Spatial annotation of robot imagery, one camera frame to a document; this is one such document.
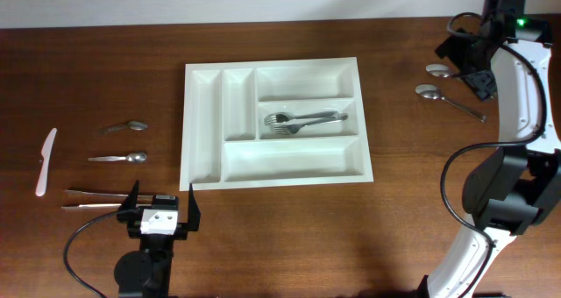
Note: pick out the large metal spoon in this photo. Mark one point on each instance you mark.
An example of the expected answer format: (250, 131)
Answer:
(433, 92)
(442, 71)

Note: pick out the metal tweezers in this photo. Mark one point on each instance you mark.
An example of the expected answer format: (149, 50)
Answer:
(148, 198)

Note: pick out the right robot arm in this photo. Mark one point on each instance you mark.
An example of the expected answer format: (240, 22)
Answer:
(518, 185)

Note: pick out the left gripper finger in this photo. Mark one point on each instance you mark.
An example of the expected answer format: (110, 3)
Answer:
(194, 213)
(130, 201)

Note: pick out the white plastic cutlery tray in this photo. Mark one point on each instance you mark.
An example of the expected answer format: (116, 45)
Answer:
(226, 145)

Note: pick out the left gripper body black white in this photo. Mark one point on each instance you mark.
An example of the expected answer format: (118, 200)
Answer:
(132, 220)

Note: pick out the metal fork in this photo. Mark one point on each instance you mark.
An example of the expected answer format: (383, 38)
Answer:
(292, 129)
(283, 117)

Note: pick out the small metal teaspoon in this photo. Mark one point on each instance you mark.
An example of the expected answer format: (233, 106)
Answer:
(137, 157)
(133, 125)

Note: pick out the white plastic knife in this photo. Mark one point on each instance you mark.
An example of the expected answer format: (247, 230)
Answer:
(46, 155)

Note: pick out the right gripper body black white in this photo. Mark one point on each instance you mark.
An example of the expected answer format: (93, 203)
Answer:
(461, 52)

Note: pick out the small metal teaspoon lower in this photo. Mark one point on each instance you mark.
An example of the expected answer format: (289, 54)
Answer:
(137, 157)

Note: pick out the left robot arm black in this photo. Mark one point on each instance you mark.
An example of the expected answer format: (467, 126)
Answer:
(146, 272)

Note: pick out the small metal teaspoon upper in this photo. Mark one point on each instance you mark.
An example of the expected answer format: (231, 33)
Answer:
(133, 125)

